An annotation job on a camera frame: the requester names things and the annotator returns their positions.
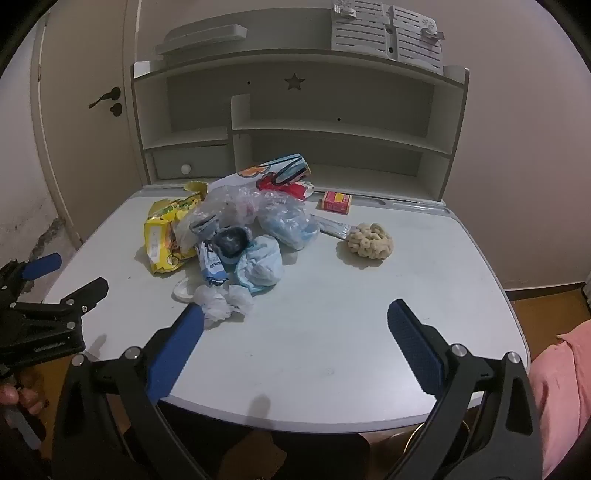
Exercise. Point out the light blue cloth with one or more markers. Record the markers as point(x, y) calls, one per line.
point(258, 265)

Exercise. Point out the small red box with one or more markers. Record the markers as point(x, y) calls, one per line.
point(336, 201)

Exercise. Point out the white drawer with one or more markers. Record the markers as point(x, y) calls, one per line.
point(207, 161)

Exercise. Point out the blue white small packet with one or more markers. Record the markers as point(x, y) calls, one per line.
point(213, 267)

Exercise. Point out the person's left hand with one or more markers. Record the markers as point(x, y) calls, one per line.
point(28, 400)

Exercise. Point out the cartoon print blue packet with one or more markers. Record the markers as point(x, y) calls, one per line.
point(281, 168)

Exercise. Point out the grey plastic piece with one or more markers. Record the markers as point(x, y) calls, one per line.
point(203, 226)

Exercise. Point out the pink bed blanket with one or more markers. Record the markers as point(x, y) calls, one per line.
point(558, 392)

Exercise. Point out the yellow snack bag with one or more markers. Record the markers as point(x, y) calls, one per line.
point(159, 235)

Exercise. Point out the grey slatted book stand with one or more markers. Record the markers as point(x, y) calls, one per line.
point(364, 34)

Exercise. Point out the beige plush toy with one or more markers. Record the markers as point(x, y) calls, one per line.
point(367, 242)

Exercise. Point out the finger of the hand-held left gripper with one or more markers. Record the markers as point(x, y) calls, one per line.
point(83, 295)
point(41, 266)

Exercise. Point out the black round object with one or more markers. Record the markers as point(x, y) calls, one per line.
point(231, 242)

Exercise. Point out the silver wrapper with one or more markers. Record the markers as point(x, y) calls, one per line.
point(334, 227)

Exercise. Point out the white desk shelf unit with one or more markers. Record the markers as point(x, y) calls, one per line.
point(323, 115)

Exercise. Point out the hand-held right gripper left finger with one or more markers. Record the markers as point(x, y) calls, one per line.
point(178, 353)

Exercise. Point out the blue plastic bag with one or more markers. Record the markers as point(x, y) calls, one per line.
point(288, 224)

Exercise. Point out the white drawer knob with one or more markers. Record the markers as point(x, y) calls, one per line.
point(185, 169)

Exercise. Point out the cream door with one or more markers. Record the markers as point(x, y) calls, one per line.
point(83, 147)

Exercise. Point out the white round lid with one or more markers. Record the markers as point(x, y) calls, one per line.
point(182, 290)

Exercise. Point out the white tissue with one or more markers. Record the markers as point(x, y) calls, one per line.
point(240, 297)

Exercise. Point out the red snack packet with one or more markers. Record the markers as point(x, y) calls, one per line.
point(272, 182)

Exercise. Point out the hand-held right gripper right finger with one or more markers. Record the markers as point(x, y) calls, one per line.
point(415, 350)

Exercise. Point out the white plastic wrap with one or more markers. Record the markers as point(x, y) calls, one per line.
point(210, 302)

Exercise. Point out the dark door keyhole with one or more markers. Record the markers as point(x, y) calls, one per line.
point(116, 109)

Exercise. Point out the clear plastic bag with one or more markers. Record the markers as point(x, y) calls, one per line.
point(221, 203)

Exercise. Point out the white tray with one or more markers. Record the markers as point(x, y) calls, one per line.
point(203, 39)

